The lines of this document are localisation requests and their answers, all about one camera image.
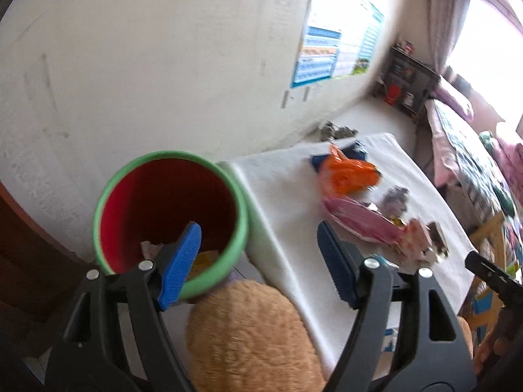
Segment wall power outlet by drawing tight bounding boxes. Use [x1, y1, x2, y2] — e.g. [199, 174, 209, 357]
[302, 86, 311, 102]

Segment plaid patchwork bed cover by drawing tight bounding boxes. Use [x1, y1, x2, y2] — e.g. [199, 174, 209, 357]
[426, 99, 522, 234]

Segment green number wall poster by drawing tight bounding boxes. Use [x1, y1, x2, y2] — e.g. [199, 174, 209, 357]
[351, 4, 384, 75]

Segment dark blue snack wrapper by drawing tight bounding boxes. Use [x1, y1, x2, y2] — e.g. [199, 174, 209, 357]
[310, 141, 369, 173]

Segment purple pillow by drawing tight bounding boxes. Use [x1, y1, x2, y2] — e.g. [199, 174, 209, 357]
[431, 76, 474, 123]

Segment white milk carton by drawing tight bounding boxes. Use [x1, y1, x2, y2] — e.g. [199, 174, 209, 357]
[381, 327, 399, 352]

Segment wall switch plate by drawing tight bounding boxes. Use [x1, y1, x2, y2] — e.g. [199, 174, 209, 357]
[281, 90, 294, 109]

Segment white towel table cover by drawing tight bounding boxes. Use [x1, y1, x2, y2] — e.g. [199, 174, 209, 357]
[216, 132, 479, 383]

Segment grey shoes on floor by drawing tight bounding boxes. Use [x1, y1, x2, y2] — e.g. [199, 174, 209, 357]
[319, 121, 358, 142]

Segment red bucket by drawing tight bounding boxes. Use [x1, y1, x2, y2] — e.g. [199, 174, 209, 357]
[385, 84, 401, 106]

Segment pink white candy wrapper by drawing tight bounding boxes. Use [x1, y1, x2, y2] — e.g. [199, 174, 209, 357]
[397, 219, 436, 266]

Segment white chart wall poster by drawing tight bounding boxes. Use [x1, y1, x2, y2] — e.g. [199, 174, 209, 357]
[332, 4, 369, 79]

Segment red green trash bin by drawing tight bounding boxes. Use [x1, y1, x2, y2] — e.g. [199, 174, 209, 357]
[93, 151, 249, 300]

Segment dark bedside shelf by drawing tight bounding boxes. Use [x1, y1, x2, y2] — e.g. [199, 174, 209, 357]
[371, 46, 440, 123]

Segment pink window curtain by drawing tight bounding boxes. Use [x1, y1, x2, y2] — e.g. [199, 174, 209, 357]
[427, 0, 471, 74]

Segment blue pinyin wall poster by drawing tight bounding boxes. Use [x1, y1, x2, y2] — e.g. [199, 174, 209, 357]
[291, 26, 341, 88]

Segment orange snack wrapper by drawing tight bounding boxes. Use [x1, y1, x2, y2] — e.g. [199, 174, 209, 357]
[318, 144, 381, 197]

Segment grey paper ball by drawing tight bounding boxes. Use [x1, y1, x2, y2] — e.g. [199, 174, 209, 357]
[380, 187, 410, 218]

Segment large pink snack bag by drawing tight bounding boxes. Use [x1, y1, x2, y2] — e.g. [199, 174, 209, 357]
[322, 197, 404, 245]

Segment pink folded quilt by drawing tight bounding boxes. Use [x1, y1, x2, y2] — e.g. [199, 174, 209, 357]
[495, 122, 523, 204]

